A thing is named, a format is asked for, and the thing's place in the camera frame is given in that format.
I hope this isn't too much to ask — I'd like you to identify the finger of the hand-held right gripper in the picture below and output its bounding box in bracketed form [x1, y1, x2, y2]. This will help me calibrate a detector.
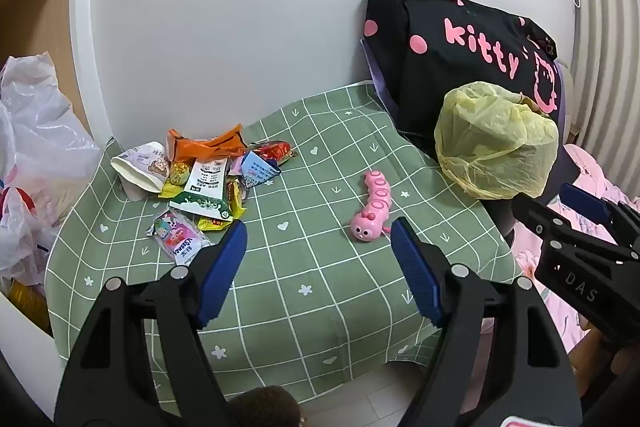
[511, 193, 573, 240]
[558, 183, 640, 250]

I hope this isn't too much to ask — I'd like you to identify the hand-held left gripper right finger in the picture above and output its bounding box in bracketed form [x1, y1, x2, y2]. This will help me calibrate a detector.
[390, 217, 583, 427]

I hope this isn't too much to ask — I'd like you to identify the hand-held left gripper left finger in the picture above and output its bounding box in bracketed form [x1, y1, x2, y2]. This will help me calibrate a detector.
[54, 221, 249, 427]

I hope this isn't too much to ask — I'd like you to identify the bin with yellow bag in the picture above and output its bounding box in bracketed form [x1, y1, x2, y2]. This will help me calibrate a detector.
[434, 81, 561, 248]

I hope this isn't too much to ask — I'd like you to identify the orange snack wrapper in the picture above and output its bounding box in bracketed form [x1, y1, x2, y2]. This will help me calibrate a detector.
[166, 123, 247, 162]

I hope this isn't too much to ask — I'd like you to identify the red snack wrapper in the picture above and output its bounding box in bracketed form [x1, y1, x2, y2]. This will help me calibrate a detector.
[250, 140, 296, 166]

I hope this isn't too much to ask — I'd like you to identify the person's right forearm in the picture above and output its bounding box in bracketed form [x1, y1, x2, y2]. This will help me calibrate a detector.
[569, 329, 621, 390]

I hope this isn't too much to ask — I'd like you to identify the pink blanket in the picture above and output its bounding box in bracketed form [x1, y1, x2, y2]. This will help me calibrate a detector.
[480, 144, 640, 358]

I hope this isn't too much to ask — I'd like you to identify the yellow snack wrapper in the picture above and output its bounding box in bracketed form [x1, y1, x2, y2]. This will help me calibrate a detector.
[195, 214, 236, 233]

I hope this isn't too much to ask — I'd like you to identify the pink cartoon packet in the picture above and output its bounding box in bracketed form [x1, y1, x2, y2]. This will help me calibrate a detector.
[146, 209, 213, 265]

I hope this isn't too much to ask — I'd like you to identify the red and yellow wrapper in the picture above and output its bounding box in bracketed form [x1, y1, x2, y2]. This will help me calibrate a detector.
[226, 177, 248, 220]

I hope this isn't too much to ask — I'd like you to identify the pink caterpillar toy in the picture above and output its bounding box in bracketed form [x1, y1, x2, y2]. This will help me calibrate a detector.
[349, 171, 392, 242]

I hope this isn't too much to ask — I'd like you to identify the white and green packet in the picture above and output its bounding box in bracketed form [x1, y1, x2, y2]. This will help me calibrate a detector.
[169, 155, 236, 222]

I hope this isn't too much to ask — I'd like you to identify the green checked tablecloth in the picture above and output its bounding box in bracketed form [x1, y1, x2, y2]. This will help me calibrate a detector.
[44, 79, 523, 403]

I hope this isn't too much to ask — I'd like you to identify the blue and white packet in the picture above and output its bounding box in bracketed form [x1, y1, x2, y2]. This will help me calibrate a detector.
[240, 150, 280, 190]

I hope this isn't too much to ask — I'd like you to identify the gold foil wrapper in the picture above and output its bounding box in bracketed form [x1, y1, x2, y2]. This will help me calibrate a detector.
[167, 161, 193, 185]

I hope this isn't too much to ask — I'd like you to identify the white paper cup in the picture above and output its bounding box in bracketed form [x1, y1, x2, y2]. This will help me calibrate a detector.
[110, 141, 173, 200]

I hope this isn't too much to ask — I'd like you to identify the dark brown round object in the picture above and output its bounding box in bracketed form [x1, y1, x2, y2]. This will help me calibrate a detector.
[227, 386, 303, 427]

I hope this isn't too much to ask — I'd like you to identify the black bag with pink print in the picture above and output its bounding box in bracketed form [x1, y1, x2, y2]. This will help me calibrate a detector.
[361, 0, 566, 188]

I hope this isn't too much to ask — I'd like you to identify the striped curtain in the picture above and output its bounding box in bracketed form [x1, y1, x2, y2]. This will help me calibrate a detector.
[565, 0, 640, 158]

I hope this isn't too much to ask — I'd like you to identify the yellow packet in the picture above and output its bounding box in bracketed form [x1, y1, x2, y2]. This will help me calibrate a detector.
[9, 279, 52, 335]

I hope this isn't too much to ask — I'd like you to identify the white plastic bag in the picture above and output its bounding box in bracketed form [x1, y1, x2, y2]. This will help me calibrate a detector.
[0, 52, 103, 288]

